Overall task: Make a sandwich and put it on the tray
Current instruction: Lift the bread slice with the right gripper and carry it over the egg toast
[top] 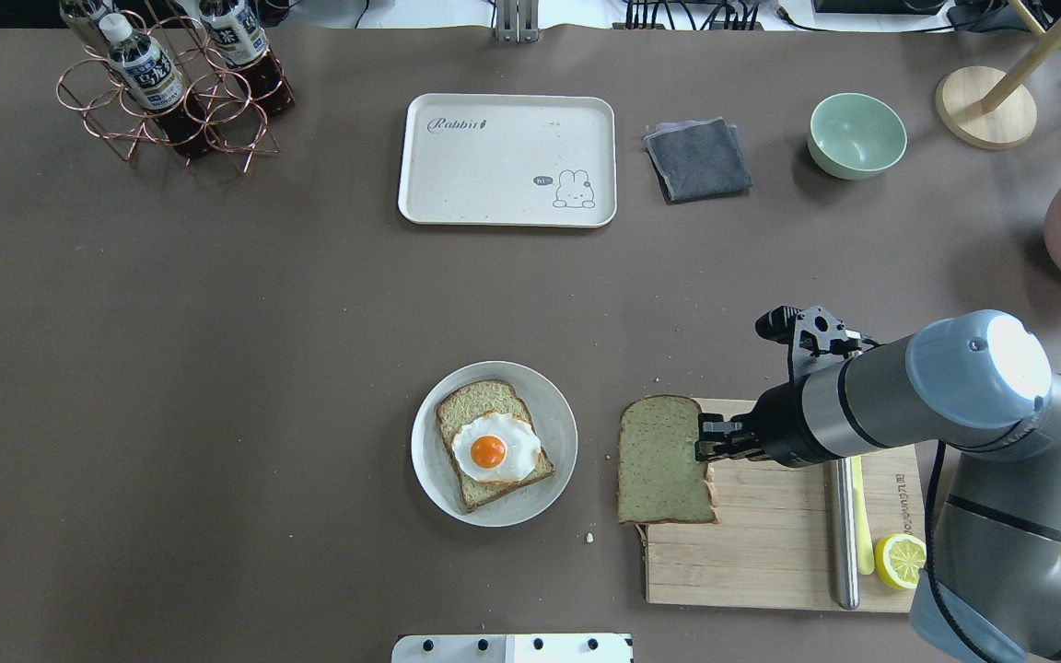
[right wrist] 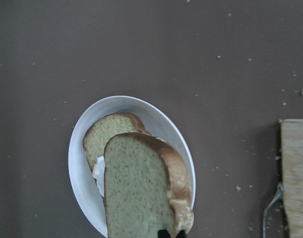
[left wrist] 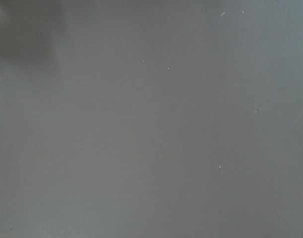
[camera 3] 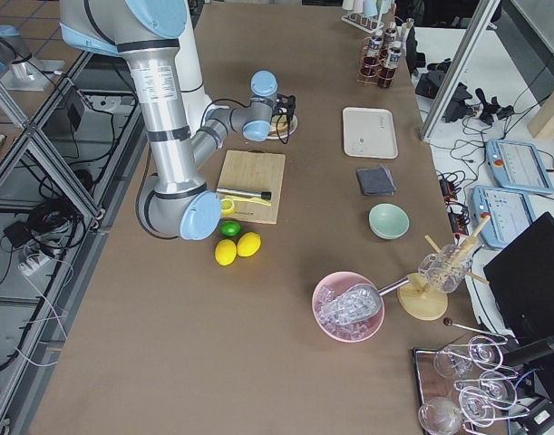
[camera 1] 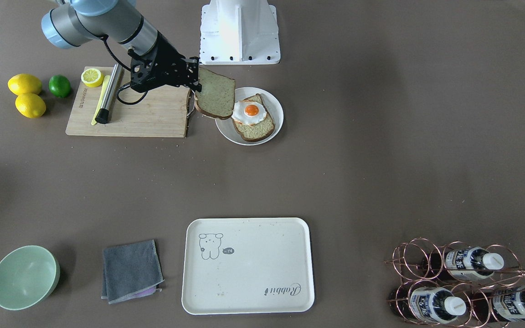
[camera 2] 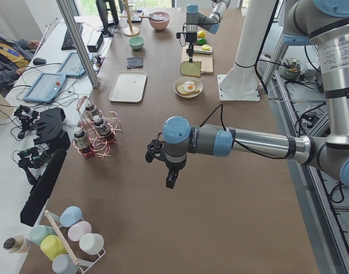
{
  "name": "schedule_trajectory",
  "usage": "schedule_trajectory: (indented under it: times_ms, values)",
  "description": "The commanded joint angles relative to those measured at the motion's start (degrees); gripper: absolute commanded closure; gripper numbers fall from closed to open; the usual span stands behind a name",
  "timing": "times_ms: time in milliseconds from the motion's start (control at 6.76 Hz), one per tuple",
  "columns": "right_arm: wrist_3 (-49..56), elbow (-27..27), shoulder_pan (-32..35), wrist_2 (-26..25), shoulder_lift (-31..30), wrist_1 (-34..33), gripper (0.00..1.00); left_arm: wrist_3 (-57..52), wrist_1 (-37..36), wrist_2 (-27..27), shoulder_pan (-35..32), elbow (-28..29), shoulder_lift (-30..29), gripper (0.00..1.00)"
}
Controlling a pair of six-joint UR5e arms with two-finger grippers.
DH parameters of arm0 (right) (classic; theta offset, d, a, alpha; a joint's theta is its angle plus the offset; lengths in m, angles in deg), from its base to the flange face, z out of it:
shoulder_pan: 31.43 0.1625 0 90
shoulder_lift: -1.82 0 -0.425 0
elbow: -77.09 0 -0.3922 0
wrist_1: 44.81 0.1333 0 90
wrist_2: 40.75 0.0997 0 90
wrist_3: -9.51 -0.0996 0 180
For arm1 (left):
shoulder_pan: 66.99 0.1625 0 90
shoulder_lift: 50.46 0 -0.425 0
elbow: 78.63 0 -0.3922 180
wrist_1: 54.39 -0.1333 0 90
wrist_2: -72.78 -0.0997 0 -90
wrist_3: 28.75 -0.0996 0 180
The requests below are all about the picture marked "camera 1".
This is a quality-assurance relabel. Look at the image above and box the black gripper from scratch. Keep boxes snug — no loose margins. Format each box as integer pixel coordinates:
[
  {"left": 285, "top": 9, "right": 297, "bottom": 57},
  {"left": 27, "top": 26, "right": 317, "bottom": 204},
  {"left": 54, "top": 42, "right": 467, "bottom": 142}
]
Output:
[{"left": 129, "top": 33, "right": 200, "bottom": 93}]

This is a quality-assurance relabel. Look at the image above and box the bread slice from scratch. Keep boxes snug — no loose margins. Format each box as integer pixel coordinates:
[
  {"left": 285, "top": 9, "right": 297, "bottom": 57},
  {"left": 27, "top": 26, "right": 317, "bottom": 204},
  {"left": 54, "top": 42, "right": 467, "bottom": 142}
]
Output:
[
  {"left": 232, "top": 93, "right": 275, "bottom": 142},
  {"left": 194, "top": 68, "right": 236, "bottom": 120}
]

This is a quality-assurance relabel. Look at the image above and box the white round plate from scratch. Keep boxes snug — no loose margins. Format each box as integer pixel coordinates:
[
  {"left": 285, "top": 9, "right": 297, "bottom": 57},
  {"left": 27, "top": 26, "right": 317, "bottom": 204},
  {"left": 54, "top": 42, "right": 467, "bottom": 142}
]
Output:
[{"left": 215, "top": 87, "right": 284, "bottom": 146}]

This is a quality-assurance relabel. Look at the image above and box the fried egg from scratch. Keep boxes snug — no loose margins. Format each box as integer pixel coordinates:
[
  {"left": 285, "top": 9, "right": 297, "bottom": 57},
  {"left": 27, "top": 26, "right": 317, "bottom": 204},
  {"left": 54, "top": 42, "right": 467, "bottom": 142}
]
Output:
[{"left": 231, "top": 101, "right": 267, "bottom": 125}]

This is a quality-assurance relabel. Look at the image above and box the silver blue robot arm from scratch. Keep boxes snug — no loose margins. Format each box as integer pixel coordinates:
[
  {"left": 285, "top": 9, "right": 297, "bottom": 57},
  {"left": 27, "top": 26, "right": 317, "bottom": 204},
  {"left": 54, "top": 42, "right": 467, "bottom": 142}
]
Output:
[{"left": 41, "top": 0, "right": 202, "bottom": 93}]

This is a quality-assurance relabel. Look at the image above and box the cream rabbit tray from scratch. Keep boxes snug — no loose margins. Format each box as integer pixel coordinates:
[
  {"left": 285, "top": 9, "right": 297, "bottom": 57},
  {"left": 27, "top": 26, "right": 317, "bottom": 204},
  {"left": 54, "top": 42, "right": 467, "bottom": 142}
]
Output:
[{"left": 181, "top": 217, "right": 315, "bottom": 315}]

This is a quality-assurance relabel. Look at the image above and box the wooden cutting board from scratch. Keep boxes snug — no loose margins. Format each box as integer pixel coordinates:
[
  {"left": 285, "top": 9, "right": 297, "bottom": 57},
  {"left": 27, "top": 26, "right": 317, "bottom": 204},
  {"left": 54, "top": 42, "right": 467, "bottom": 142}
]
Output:
[{"left": 65, "top": 82, "right": 192, "bottom": 138}]

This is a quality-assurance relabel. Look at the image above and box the yellow plastic knife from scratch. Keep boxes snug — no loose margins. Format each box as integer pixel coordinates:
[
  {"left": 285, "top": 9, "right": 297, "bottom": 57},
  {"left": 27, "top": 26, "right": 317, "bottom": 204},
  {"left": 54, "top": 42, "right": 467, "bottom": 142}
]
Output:
[{"left": 90, "top": 75, "right": 111, "bottom": 125}]

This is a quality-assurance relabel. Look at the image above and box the steel muddler black tip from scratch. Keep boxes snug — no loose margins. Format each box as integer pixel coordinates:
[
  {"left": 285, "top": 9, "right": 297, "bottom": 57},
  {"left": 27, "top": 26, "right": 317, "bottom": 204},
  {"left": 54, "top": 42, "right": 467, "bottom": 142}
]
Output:
[{"left": 96, "top": 63, "right": 124, "bottom": 124}]

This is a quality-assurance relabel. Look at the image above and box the half lemon slice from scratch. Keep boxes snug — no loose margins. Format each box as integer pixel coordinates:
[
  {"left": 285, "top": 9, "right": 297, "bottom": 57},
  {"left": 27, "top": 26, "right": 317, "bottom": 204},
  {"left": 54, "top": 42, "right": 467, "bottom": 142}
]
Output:
[{"left": 81, "top": 68, "right": 105, "bottom": 87}]

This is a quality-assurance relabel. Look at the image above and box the green lime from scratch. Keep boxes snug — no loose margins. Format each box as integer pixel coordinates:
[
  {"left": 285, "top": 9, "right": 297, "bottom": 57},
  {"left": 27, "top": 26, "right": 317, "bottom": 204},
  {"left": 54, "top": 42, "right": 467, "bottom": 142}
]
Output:
[{"left": 48, "top": 75, "right": 72, "bottom": 98}]

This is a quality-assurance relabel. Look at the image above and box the lower yellow lemon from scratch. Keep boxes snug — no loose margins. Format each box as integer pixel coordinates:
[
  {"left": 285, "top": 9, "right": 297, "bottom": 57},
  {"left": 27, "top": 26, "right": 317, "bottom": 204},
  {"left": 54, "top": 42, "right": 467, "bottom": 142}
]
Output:
[{"left": 15, "top": 93, "right": 46, "bottom": 118}]

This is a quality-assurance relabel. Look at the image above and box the yellow lemon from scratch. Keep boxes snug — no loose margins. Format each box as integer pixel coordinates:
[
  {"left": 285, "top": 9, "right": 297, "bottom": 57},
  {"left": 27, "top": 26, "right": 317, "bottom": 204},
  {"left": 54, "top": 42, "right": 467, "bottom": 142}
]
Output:
[
  {"left": 15, "top": 93, "right": 46, "bottom": 118},
  {"left": 7, "top": 73, "right": 42, "bottom": 96}
]

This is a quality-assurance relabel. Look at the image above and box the upper yellow lemon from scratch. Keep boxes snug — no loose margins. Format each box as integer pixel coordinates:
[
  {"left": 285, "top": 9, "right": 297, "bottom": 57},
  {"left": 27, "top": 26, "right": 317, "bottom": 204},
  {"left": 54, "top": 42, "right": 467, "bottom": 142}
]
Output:
[{"left": 7, "top": 73, "right": 42, "bottom": 96}]

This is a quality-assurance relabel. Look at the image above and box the grey folded cloth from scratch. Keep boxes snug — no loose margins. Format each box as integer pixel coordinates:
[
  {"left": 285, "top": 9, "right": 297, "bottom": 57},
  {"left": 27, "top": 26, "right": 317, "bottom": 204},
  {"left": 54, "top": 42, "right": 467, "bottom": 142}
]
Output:
[{"left": 101, "top": 239, "right": 165, "bottom": 304}]

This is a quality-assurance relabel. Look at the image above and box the mint green bowl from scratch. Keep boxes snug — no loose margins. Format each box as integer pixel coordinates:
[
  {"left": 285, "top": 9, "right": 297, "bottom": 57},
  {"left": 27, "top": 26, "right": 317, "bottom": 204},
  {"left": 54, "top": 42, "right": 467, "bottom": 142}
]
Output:
[{"left": 0, "top": 245, "right": 61, "bottom": 311}]

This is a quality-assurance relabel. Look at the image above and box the lower tea bottle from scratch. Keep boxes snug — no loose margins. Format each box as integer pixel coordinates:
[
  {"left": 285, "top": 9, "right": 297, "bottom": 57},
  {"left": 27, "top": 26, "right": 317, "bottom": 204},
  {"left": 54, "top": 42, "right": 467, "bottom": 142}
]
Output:
[
  {"left": 387, "top": 287, "right": 467, "bottom": 324},
  {"left": 471, "top": 288, "right": 525, "bottom": 323}
]

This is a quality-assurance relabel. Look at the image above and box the tea bottle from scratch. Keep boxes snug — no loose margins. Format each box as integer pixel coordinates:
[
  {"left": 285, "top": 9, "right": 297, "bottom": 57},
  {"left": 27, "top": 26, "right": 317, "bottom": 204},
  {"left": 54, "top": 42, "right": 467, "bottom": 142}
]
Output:
[
  {"left": 420, "top": 246, "right": 505, "bottom": 282},
  {"left": 471, "top": 288, "right": 525, "bottom": 323},
  {"left": 387, "top": 287, "right": 467, "bottom": 324}
]

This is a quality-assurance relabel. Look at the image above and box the upper tea bottle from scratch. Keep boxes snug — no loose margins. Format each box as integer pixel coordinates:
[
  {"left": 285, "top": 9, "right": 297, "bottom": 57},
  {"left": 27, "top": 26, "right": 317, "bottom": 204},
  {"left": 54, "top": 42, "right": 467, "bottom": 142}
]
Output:
[{"left": 420, "top": 246, "right": 505, "bottom": 282}]

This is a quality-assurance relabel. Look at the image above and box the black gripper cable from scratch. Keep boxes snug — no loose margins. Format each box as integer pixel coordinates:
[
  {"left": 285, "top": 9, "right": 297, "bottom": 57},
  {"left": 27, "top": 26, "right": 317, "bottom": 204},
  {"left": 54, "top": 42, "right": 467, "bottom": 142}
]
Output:
[{"left": 101, "top": 36, "right": 148, "bottom": 106}]

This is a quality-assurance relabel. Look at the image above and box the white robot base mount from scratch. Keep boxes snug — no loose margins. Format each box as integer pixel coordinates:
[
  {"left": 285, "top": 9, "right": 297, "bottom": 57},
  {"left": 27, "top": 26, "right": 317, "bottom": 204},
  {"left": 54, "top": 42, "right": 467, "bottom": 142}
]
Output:
[{"left": 200, "top": 0, "right": 281, "bottom": 65}]

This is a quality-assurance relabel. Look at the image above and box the copper wire bottle rack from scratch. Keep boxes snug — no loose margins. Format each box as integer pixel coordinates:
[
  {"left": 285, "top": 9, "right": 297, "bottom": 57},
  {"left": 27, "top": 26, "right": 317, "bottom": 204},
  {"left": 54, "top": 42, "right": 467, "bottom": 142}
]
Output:
[{"left": 388, "top": 237, "right": 525, "bottom": 328}]

